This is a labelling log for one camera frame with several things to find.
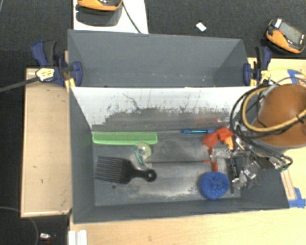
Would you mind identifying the black hair pick comb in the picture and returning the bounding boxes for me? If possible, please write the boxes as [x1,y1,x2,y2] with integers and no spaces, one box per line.
[94,155,158,185]

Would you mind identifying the black cylinder on white bracket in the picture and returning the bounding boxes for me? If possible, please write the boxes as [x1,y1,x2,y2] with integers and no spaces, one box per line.
[226,158,237,179]

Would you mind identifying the green comb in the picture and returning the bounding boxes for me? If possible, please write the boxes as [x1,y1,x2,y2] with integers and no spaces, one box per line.
[92,132,159,146]

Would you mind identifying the blue round scouring pad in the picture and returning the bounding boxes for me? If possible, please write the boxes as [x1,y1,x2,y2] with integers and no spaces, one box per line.
[198,171,231,201]

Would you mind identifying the blue pen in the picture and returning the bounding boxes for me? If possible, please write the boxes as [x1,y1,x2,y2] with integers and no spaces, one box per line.
[181,128,216,135]

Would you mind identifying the orange-red crumpled cloth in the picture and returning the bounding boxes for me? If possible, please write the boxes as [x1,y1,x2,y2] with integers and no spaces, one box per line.
[201,127,236,151]

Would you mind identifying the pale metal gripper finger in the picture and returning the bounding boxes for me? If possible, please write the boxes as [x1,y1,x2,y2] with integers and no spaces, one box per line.
[210,148,234,162]
[230,169,257,191]

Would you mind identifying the pale wood board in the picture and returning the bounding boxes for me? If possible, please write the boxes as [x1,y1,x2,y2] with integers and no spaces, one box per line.
[20,67,73,218]

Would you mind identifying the small red-orange tool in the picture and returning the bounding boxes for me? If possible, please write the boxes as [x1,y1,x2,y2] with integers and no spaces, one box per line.
[202,159,219,173]

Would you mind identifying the grey metal bin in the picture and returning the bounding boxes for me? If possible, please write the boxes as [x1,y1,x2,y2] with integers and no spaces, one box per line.
[67,29,290,224]

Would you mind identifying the clear plastic tape dispenser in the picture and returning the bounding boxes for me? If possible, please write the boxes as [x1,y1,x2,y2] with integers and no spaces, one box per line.
[133,142,153,170]

